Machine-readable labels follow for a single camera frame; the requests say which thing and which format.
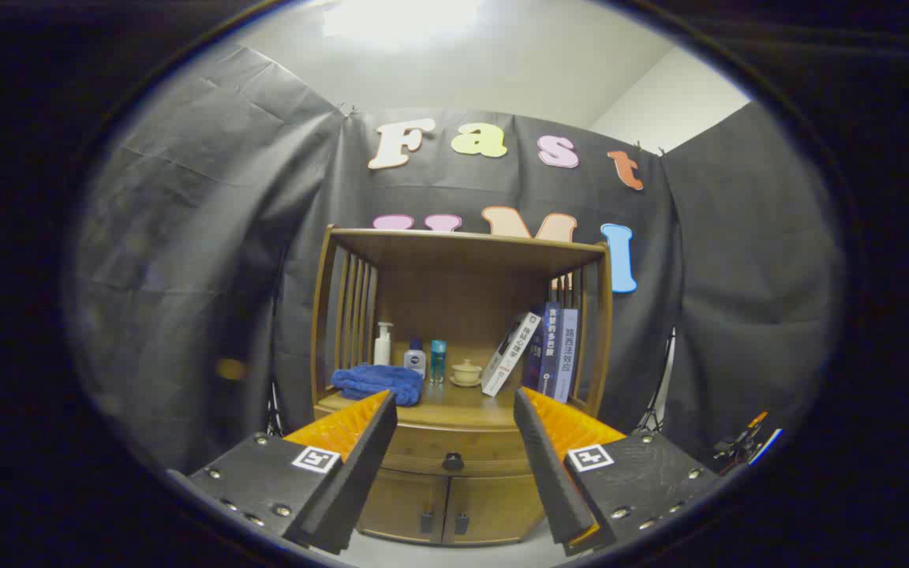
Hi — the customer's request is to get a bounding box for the white book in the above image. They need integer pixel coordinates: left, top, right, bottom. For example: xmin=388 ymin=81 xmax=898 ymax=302
xmin=481 ymin=312 xmax=542 ymax=397

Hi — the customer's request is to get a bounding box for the backdrop stand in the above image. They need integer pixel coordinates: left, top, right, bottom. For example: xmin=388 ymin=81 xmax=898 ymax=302
xmin=638 ymin=330 xmax=678 ymax=435

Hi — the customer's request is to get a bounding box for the wooden cabinet door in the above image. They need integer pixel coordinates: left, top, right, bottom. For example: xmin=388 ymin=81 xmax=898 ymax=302
xmin=356 ymin=469 xmax=449 ymax=544
xmin=443 ymin=473 xmax=546 ymax=546

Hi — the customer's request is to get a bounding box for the dark blue book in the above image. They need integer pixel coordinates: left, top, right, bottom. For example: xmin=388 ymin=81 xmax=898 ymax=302
xmin=524 ymin=302 xmax=562 ymax=399

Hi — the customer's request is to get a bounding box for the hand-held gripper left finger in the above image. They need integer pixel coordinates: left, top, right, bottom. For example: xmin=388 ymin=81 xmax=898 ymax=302
xmin=186 ymin=389 xmax=398 ymax=555

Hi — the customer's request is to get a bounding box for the wooden countertop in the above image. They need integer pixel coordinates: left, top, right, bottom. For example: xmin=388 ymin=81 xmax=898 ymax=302
xmin=316 ymin=383 xmax=589 ymax=432

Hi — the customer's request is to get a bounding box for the wooden cabinet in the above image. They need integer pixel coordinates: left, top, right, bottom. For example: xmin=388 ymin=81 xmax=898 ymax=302
xmin=310 ymin=225 xmax=615 ymax=547

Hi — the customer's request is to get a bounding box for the pale lilac book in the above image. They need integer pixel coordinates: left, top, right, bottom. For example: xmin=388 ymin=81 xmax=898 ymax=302
xmin=553 ymin=308 xmax=579 ymax=404

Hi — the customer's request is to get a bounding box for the black and orange device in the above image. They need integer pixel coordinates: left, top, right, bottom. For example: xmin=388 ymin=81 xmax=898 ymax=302
xmin=711 ymin=410 xmax=783 ymax=474

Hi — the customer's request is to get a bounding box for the blue folded towel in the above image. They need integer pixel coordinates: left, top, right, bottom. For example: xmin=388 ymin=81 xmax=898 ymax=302
xmin=331 ymin=364 xmax=425 ymax=407

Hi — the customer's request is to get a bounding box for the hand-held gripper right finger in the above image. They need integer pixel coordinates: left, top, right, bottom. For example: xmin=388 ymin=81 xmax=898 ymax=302
xmin=513 ymin=387 xmax=720 ymax=557

